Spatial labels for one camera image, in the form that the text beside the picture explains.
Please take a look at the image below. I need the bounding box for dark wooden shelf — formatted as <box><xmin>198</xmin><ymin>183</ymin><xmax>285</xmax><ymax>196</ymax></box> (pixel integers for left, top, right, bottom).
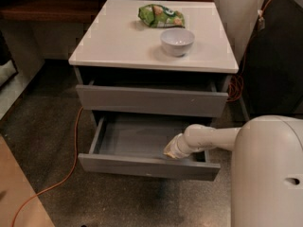
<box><xmin>0</xmin><ymin>0</ymin><xmax>214</xmax><ymax>24</ymax></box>

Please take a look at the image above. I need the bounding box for grey drawer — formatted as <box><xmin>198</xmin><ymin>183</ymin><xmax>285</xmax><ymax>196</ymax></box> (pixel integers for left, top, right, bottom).
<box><xmin>79</xmin><ymin>113</ymin><xmax>221</xmax><ymax>181</ymax></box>
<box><xmin>76</xmin><ymin>84</ymin><xmax>227</xmax><ymax>117</ymax></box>

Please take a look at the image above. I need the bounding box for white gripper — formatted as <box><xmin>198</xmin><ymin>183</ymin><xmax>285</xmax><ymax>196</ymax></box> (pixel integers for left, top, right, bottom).
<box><xmin>163</xmin><ymin>133</ymin><xmax>196</xmax><ymax>159</ymax></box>

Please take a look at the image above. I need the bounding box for orange extension cable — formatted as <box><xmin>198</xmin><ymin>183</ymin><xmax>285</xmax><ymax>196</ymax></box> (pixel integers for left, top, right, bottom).
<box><xmin>10</xmin><ymin>106</ymin><xmax>84</xmax><ymax>227</ymax></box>

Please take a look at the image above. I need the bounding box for grey top drawer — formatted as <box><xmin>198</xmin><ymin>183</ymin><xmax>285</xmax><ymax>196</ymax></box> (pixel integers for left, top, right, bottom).
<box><xmin>76</xmin><ymin>84</ymin><xmax>227</xmax><ymax>117</ymax></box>

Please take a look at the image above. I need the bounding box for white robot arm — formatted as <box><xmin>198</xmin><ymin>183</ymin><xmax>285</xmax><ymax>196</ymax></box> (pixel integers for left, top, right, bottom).
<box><xmin>164</xmin><ymin>115</ymin><xmax>303</xmax><ymax>227</ymax></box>

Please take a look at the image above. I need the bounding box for grey drawer cabinet white top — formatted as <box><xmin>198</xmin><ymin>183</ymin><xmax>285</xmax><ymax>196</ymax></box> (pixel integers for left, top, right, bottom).
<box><xmin>67</xmin><ymin>0</ymin><xmax>240</xmax><ymax>125</ymax></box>

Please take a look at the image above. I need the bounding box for green snack bag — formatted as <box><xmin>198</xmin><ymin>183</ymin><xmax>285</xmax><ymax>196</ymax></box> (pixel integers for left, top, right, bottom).
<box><xmin>138</xmin><ymin>4</ymin><xmax>185</xmax><ymax>28</ymax></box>

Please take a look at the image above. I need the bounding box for white ceramic bowl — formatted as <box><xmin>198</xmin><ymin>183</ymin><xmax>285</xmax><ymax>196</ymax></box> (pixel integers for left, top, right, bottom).
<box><xmin>160</xmin><ymin>28</ymin><xmax>195</xmax><ymax>57</ymax></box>

